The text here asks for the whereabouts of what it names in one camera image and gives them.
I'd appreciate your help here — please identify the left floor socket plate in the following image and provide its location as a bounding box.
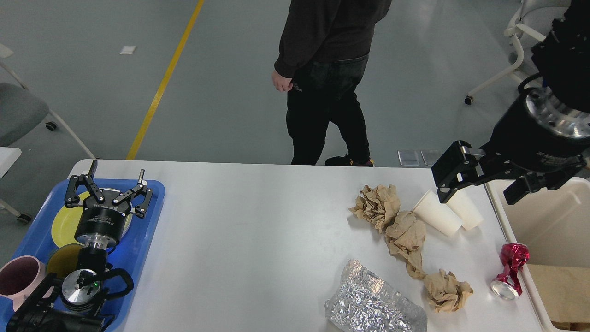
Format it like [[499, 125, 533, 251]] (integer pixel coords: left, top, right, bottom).
[[397, 150, 421, 167]]

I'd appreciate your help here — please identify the grey office chair right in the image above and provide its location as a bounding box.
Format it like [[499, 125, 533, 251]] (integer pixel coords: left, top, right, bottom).
[[464, 0, 571, 105]]

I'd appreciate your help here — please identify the white paper cup lying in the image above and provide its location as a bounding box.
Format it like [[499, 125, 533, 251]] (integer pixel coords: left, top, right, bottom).
[[411, 190, 463, 236]]

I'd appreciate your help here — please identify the beige plastic bin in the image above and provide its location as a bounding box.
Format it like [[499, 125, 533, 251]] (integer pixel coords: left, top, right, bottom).
[[485, 177, 590, 332]]

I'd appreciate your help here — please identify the right floor socket plate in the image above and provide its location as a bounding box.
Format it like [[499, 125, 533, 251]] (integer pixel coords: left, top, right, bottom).
[[420, 150, 442, 166]]

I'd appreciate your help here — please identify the crumpled brown paper left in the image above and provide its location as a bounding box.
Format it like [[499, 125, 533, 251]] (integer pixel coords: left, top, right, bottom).
[[423, 269, 474, 313]]

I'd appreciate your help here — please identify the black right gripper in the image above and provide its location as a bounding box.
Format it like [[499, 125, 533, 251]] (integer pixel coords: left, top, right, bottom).
[[431, 88, 589, 205]]

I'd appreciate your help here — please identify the pink ribbed mug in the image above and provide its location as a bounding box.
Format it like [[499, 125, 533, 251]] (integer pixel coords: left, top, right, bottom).
[[0, 255, 47, 312]]

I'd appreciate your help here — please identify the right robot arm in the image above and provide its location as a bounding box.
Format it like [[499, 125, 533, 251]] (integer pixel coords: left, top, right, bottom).
[[431, 0, 589, 205]]

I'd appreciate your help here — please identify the crumpled brown paper right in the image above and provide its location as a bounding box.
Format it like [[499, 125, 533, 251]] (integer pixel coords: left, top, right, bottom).
[[385, 211, 426, 280]]

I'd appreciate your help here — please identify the brown paper bag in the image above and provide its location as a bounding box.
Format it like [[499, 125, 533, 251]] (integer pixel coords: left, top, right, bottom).
[[551, 321, 590, 332], [528, 264, 590, 325]]

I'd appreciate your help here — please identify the crumpled brown paper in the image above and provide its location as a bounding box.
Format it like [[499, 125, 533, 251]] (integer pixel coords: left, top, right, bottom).
[[423, 269, 474, 313], [349, 184, 401, 234], [385, 211, 426, 280]]

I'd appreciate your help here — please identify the aluminium foil sheet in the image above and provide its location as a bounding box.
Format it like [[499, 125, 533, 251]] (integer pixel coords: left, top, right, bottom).
[[324, 259, 428, 332]]

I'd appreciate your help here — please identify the white side table corner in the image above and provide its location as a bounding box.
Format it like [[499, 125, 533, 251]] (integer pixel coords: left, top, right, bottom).
[[0, 147, 22, 178]]

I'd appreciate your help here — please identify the person in dark clothes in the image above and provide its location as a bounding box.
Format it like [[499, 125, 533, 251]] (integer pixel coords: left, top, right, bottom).
[[271, 0, 391, 167]]

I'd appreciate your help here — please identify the floor socket plate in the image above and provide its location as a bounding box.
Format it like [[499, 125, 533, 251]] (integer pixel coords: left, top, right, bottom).
[[420, 150, 442, 166], [397, 150, 421, 167]]

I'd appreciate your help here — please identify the crushed red soda can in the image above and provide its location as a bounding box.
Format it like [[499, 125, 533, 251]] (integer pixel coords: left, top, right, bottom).
[[490, 243, 530, 300]]

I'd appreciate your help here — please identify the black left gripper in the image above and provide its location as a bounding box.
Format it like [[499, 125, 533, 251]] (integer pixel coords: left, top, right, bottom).
[[65, 160, 153, 247]]

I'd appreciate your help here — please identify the yellow plastic plate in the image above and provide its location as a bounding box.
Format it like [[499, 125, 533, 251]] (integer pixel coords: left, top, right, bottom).
[[51, 191, 108, 248]]

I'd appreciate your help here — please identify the blue plastic tray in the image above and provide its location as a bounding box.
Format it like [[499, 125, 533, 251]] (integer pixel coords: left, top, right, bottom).
[[0, 179, 165, 332]]

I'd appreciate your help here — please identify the dark green mug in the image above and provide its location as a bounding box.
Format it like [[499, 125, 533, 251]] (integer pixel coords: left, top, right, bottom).
[[46, 244, 83, 279]]

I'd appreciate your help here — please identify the crumpled brown paper top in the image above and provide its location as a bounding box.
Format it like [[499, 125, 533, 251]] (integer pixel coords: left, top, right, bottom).
[[349, 184, 401, 234]]

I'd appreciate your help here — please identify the white cup behind gripper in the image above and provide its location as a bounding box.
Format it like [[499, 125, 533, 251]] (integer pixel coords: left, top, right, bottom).
[[446, 190, 484, 231]]

